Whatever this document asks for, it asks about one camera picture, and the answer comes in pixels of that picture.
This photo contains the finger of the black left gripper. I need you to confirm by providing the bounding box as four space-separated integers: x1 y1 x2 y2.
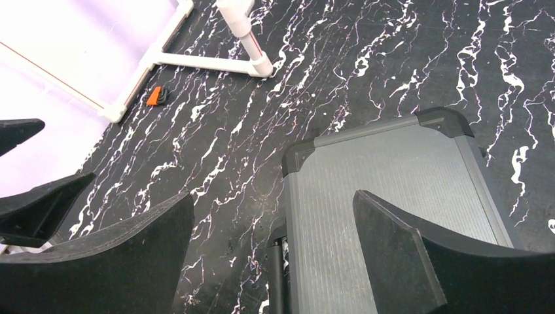
1 118 45 156
1 172 96 248

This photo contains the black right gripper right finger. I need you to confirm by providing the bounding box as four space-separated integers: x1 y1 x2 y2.
353 190 554 313

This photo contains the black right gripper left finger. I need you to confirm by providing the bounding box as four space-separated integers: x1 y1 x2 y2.
1 192 194 313

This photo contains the black poker set case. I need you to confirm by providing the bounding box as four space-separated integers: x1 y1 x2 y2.
268 107 522 313

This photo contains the orange hex key set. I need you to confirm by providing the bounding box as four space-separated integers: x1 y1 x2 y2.
146 86 170 107

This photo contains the white pvc pipe frame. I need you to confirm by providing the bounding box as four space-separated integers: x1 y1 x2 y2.
0 0 275 124

